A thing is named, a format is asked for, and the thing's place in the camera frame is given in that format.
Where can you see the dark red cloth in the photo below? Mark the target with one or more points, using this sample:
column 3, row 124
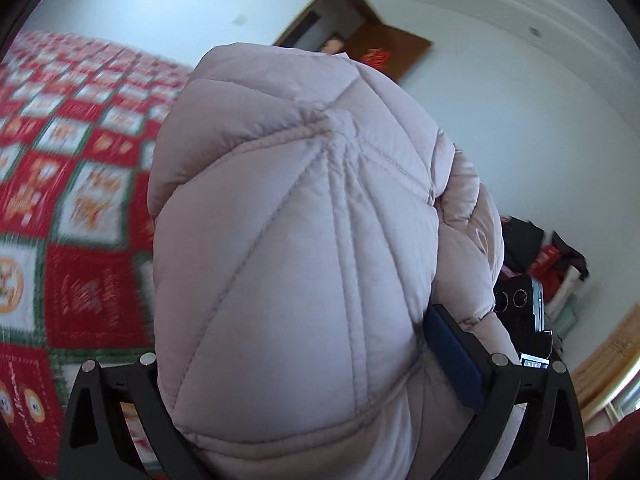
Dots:
column 612, row 455

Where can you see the red printed bed blanket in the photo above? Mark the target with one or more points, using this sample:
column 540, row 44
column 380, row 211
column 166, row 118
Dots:
column 70, row 200

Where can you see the window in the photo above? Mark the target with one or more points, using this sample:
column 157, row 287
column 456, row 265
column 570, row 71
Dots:
column 622, row 400

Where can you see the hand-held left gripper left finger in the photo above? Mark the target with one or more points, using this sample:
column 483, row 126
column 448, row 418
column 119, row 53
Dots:
column 107, row 400

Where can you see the brown wooden door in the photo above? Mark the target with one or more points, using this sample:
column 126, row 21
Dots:
column 387, row 52

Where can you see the red door ornament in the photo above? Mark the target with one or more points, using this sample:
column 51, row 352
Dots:
column 375, row 55

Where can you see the pile of dark and red clothes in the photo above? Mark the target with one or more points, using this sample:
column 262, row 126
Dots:
column 540, row 255

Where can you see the yellow curtain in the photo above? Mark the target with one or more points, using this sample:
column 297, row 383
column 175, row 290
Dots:
column 607, row 355

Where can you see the pale pink down jacket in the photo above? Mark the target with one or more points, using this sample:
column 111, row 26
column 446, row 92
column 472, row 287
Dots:
column 300, row 270

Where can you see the dark wooden door frame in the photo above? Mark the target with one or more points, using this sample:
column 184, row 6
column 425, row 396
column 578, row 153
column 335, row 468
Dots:
column 312, row 15

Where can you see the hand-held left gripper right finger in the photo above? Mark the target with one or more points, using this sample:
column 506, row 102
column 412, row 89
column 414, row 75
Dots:
column 456, row 360

